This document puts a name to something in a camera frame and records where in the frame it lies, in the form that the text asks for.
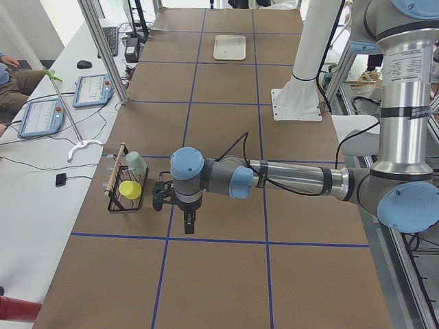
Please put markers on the seated person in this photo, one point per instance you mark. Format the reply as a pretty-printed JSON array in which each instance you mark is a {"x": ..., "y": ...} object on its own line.
[{"x": 16, "y": 84}]

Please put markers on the yellow cup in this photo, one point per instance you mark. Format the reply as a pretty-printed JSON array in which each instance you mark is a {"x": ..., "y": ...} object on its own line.
[{"x": 130, "y": 189}]

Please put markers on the black wire cup rack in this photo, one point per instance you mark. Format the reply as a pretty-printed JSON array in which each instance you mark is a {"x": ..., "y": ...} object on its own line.
[{"x": 119, "y": 172}]

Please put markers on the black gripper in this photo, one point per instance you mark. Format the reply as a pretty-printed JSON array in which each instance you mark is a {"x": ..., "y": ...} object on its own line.
[{"x": 188, "y": 208}]

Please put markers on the small black puck device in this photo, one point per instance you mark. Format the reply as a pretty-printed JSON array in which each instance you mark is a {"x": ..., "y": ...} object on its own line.
[{"x": 61, "y": 179}]

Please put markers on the aluminium frame post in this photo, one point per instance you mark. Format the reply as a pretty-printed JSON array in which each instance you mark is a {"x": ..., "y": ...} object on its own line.
[{"x": 90, "y": 15}]

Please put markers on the cream plastic tray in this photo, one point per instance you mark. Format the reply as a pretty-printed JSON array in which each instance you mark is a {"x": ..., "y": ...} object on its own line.
[{"x": 230, "y": 47}]

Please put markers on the green cup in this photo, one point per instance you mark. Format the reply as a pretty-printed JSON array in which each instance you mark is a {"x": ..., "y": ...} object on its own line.
[{"x": 136, "y": 163}]

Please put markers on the black power adapter box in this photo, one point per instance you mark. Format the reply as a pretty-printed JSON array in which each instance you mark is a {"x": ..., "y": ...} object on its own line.
[{"x": 132, "y": 50}]

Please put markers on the reacher grabber stick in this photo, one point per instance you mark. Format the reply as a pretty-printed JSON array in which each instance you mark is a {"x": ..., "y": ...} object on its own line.
[{"x": 81, "y": 144}]

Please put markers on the red bottle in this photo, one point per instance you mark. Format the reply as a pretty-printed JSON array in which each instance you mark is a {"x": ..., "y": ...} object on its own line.
[{"x": 13, "y": 309}]

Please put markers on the black keyboard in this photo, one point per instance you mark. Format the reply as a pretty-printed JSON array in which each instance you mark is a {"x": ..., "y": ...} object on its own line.
[{"x": 112, "y": 37}]

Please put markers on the far teach pendant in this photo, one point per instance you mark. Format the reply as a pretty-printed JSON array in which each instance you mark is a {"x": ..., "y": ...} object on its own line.
[{"x": 93, "y": 90}]

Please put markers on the black computer mouse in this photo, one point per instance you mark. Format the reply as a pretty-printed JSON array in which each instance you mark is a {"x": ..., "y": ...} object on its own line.
[{"x": 84, "y": 64}]

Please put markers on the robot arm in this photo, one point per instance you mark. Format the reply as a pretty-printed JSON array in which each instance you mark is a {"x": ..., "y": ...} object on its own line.
[{"x": 398, "y": 189}]

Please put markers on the near teach pendant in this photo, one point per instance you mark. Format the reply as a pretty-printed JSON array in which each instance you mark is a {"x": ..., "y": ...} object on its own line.
[{"x": 41, "y": 118}]

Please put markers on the teach pendant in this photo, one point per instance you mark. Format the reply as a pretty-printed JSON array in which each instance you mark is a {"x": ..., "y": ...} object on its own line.
[
  {"x": 93, "y": 90},
  {"x": 41, "y": 118}
]

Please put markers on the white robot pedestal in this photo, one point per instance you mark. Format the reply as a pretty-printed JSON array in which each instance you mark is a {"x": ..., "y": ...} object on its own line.
[{"x": 298, "y": 100}]

